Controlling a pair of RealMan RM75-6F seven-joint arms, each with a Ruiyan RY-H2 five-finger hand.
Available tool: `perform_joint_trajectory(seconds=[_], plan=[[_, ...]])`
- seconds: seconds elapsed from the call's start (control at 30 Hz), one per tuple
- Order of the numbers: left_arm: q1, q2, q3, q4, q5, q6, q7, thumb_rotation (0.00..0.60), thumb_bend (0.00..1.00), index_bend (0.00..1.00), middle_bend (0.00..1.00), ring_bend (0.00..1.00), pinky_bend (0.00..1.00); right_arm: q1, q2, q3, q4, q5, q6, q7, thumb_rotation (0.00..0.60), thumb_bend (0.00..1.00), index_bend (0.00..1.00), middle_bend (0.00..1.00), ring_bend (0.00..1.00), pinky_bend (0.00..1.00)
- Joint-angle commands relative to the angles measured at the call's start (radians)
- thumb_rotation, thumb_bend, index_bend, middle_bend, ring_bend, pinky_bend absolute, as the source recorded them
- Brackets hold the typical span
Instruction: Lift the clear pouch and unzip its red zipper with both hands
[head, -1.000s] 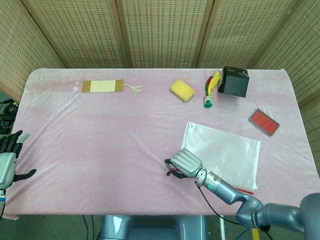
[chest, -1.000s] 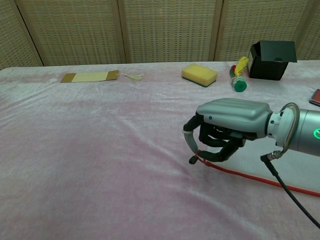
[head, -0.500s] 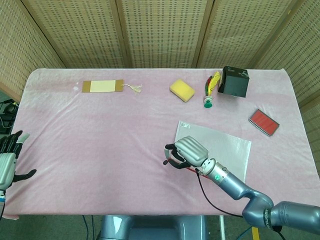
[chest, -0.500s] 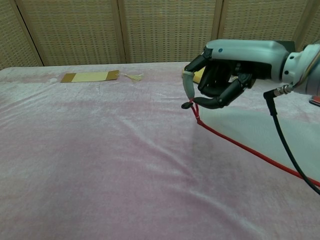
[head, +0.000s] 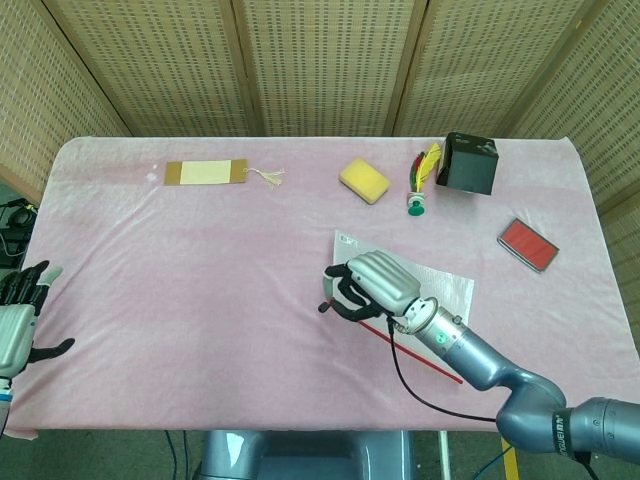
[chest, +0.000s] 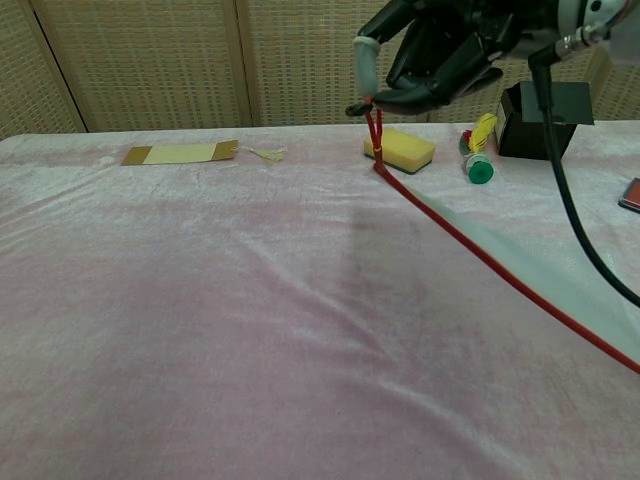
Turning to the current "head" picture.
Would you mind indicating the clear mesh zipper pouch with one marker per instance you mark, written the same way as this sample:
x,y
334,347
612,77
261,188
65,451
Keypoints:
x,y
450,290

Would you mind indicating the white table leg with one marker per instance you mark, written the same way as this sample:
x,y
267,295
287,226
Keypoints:
x,y
444,455

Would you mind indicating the pink tablecloth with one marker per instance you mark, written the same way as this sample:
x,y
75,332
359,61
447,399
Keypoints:
x,y
200,300

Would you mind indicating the red ink pad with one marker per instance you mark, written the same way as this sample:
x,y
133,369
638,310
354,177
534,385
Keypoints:
x,y
527,245

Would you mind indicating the woven bamboo folding screen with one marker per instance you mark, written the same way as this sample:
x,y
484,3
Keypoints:
x,y
325,65

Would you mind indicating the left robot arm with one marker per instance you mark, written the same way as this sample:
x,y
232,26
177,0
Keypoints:
x,y
4,405

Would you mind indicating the grey-blue robot torso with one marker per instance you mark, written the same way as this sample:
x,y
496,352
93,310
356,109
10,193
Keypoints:
x,y
310,455

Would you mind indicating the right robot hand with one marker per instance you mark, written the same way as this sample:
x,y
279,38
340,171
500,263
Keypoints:
x,y
385,280

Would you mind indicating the feather shuttlecock green base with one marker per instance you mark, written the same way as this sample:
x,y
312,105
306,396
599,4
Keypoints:
x,y
416,205

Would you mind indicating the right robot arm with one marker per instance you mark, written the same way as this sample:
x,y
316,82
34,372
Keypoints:
x,y
480,360

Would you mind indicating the yellow sponge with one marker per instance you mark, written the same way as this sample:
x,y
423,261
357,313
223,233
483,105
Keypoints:
x,y
364,180

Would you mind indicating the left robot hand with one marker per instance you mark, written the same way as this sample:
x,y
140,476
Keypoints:
x,y
15,325

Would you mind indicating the black cardboard box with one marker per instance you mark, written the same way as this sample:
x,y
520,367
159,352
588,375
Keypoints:
x,y
470,165

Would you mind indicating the gold cream bookmark with tassel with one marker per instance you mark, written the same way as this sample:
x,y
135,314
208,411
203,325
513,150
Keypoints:
x,y
205,173

